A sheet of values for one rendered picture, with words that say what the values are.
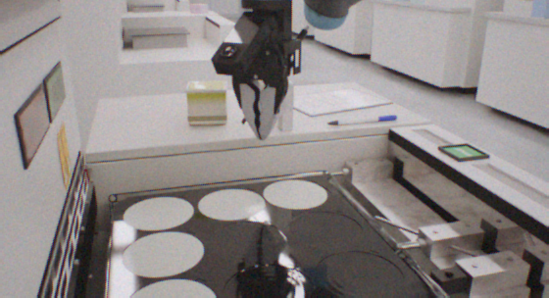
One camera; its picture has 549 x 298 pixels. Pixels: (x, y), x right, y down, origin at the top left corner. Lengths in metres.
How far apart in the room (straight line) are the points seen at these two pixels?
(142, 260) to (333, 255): 0.23
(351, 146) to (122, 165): 0.40
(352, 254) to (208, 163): 0.31
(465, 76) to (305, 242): 4.81
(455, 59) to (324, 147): 4.54
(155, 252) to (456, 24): 4.83
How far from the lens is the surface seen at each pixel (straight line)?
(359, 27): 7.16
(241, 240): 0.63
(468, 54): 5.32
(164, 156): 0.79
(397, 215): 0.75
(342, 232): 0.65
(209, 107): 0.85
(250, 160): 0.81
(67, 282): 0.52
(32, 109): 0.47
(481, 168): 0.76
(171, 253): 0.61
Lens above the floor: 1.23
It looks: 20 degrees down
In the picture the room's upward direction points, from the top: straight up
